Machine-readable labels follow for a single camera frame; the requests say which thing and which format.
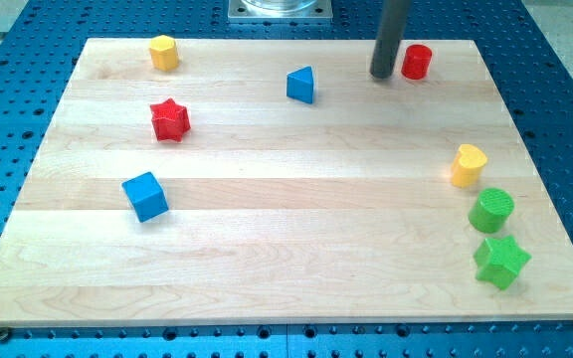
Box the red cylinder block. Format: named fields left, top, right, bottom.
left=401, top=44, right=433, bottom=80

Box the yellow heart block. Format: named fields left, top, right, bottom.
left=451, top=144, right=487, bottom=188

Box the wooden board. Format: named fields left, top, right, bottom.
left=0, top=38, right=573, bottom=327

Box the blue triangle block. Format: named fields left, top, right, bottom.
left=286, top=67, right=314, bottom=104

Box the red star block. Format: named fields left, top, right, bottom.
left=150, top=98, right=191, bottom=142

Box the blue cube block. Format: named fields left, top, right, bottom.
left=121, top=172, right=169, bottom=223

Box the yellow hexagon block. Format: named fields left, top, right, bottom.
left=149, top=35, right=179, bottom=71

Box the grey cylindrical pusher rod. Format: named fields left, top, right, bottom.
left=370, top=0, right=412, bottom=81

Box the green cylinder block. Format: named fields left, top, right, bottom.
left=468, top=187, right=514, bottom=234

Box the green star block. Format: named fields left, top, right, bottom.
left=474, top=236, right=531, bottom=290

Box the blue perforated table plate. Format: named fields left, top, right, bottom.
left=0, top=0, right=573, bottom=357

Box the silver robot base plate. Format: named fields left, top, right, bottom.
left=225, top=0, right=333, bottom=23

